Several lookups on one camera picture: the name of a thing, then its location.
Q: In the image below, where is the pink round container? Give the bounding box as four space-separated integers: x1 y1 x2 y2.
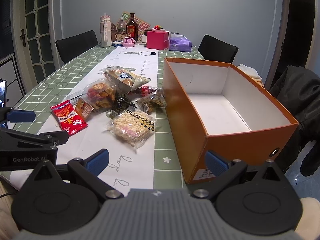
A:
122 37 136 48

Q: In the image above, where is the orange brown snack packet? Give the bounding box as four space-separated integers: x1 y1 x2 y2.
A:
75 98 94 120

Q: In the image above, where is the red spicy snack packet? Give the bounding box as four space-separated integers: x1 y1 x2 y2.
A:
50 100 88 136

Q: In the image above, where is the green checked tablecloth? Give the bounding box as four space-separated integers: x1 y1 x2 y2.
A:
14 45 201 194

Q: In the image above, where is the orange cardboard box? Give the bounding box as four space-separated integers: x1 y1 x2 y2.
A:
162 58 298 184

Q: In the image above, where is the folded cloths stack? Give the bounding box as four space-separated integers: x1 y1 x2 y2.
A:
238 64 262 82

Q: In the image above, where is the black chair right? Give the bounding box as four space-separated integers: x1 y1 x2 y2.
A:
198 35 239 63

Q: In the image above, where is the brown liquor bottle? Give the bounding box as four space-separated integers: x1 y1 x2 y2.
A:
126 12 138 42

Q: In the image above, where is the white table runner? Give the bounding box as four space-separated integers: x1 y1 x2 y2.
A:
9 45 158 194

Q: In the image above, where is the nut mix clear bag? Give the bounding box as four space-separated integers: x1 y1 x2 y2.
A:
137 88 167 114

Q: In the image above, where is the pink cube box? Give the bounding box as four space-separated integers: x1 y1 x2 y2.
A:
146 30 169 50

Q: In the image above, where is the black chair left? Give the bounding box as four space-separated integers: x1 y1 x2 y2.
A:
55 30 98 64

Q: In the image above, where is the puffed rice snack bag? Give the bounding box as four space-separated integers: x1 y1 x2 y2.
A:
106 107 156 152

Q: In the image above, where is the purple tissue pack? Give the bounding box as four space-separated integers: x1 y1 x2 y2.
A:
168 35 193 53

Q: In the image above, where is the white pink thermos bottle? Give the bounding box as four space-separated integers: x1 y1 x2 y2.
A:
100 14 112 47

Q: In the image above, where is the glass panel door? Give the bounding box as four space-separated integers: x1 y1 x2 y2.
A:
11 0 60 91

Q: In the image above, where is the black green snack packet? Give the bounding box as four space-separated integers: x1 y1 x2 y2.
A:
106 92 137 119

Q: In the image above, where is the black chair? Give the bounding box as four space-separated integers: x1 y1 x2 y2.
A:
55 30 98 64
198 35 239 63

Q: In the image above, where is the mixed fruit chips bag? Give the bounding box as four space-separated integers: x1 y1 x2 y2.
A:
84 78 117 112

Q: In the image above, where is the black leather jacket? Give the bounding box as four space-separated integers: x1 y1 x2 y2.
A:
269 66 319 177

